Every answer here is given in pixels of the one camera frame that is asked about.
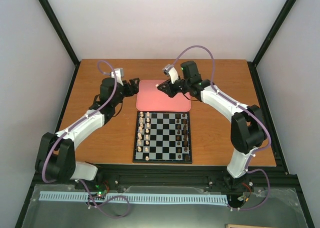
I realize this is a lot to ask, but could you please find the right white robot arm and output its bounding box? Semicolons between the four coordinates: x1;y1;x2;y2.
157;61;271;190

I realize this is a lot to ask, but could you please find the light blue cable duct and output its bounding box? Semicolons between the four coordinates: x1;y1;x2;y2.
38;191;228;206

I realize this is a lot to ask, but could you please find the clear acrylic sheet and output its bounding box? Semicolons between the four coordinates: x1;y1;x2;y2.
17;185;307;227

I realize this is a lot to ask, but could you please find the brown chess pieces back row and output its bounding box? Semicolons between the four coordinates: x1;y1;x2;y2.
182;113;189;156

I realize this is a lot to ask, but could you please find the pink plastic tray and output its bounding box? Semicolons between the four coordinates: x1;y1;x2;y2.
136;80;192;112

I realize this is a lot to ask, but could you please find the black aluminium frame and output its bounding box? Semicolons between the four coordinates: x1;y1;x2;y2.
14;0;316;228

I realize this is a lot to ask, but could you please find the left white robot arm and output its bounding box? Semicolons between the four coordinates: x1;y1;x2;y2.
35;77;140;189

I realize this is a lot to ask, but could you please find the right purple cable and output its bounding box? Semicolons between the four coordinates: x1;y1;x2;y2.
172;45;272;211

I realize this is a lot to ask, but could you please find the black white chess board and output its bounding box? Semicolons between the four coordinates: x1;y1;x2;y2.
132;111;193;164

